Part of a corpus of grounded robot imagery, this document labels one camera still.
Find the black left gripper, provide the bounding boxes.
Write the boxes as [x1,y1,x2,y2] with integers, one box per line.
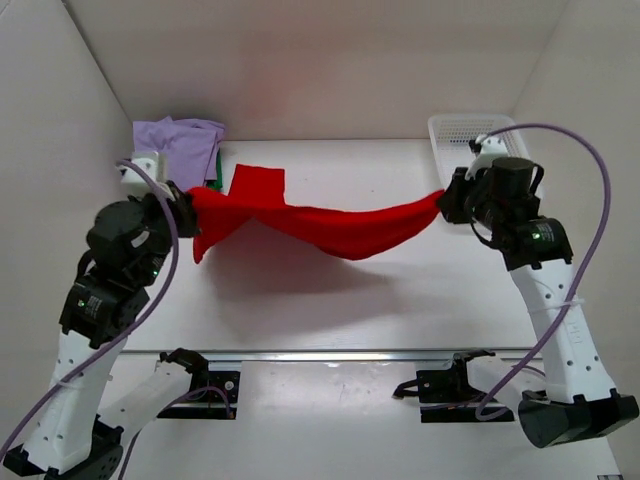
[145,163,211,266]

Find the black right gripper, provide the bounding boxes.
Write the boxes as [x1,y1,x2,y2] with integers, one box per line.
[435,167,503,229]

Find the red t-shirt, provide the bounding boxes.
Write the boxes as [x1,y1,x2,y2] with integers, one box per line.
[188,164,444,263]

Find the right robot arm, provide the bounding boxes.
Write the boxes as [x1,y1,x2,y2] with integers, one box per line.
[437,157,639,448]

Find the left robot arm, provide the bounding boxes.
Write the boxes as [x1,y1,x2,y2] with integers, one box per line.
[1,182,209,479]

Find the white plastic basket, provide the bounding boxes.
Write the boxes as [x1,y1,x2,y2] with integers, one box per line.
[427,113,545,201]

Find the lilac folded t-shirt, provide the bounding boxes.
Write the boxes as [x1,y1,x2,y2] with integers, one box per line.
[133,116,226,191]

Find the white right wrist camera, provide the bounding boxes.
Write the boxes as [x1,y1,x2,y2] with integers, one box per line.
[465,135,509,181]

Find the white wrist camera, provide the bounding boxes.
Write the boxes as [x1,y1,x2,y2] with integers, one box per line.
[465,135,509,181]
[117,151,170,197]

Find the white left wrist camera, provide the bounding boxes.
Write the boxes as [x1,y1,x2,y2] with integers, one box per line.
[117,151,170,197]

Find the aluminium table rail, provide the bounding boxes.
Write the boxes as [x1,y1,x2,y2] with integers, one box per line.
[119,347,551,365]

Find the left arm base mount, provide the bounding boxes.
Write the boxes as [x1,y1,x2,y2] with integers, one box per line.
[158,348,241,420]

